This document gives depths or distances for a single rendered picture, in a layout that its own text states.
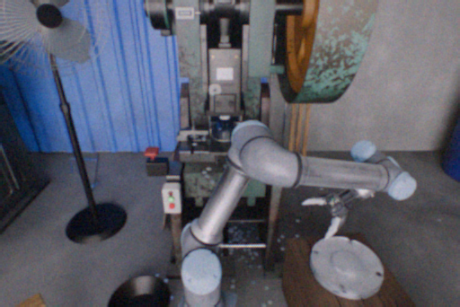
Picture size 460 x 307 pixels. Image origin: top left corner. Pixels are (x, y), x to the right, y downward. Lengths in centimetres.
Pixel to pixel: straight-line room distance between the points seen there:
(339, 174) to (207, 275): 46
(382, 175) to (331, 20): 50
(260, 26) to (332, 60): 35
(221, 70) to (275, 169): 73
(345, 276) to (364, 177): 60
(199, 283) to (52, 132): 254
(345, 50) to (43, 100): 260
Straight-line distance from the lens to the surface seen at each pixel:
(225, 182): 90
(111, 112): 290
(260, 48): 131
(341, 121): 299
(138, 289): 177
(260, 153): 74
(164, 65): 264
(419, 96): 322
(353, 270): 139
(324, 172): 80
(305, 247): 148
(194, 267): 94
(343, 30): 108
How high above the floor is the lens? 140
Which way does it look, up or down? 29 degrees down
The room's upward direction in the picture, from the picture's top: straight up
